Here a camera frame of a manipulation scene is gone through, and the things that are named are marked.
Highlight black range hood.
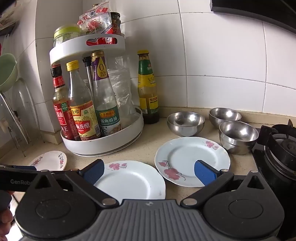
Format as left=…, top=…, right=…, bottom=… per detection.
left=210, top=0, right=296, bottom=26

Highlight red packet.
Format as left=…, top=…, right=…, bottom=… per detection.
left=87, top=37, right=116, bottom=44

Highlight white floral plate orange rim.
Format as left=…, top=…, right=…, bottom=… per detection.
left=30, top=151, right=67, bottom=171

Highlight black burner pan support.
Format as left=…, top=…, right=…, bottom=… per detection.
left=257, top=119, right=296, bottom=173

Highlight dark jar red label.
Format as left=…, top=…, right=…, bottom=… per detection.
left=110, top=12, right=122, bottom=35

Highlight wide stainless steel bowl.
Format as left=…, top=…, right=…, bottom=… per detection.
left=167, top=112, right=205, bottom=137

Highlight clear bag red print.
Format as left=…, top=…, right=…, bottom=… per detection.
left=79, top=1, right=114, bottom=35

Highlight yellow cap vinegar bottle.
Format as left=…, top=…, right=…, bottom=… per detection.
left=66, top=60, right=102, bottom=141

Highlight thin dark capped bottle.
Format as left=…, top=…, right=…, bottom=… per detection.
left=83, top=56, right=95, bottom=98

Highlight metal wire dish rack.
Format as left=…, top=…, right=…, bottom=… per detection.
left=0, top=91, right=45, bottom=158

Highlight green label sauce bottle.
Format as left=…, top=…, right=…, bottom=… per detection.
left=137, top=50, right=160, bottom=124

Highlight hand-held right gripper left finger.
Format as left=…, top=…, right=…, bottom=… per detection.
left=26, top=159, right=119, bottom=208

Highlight person's left hand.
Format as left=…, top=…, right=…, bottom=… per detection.
left=0, top=190, right=14, bottom=235

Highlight clear glass lid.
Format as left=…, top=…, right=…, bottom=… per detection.
left=11, top=77, right=40, bottom=144

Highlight glass jar green lid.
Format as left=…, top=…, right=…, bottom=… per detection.
left=53, top=25, right=81, bottom=48

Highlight green plastic bowl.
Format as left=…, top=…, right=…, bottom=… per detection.
left=0, top=53, right=19, bottom=92

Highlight white plate pink flowers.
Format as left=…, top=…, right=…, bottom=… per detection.
left=154, top=137, right=231, bottom=188
left=94, top=160, right=166, bottom=200

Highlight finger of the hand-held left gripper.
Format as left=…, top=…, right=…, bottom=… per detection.
left=0, top=164, right=38, bottom=172

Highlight white two-tier seasoning rack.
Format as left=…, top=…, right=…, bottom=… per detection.
left=49, top=34, right=144, bottom=157

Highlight purple label clear bottle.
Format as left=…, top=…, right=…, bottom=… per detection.
left=91, top=51, right=122, bottom=137

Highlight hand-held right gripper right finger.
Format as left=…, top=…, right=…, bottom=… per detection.
left=180, top=159, right=270, bottom=207

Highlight red label sauce bottle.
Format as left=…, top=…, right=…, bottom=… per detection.
left=51, top=64, right=81, bottom=141

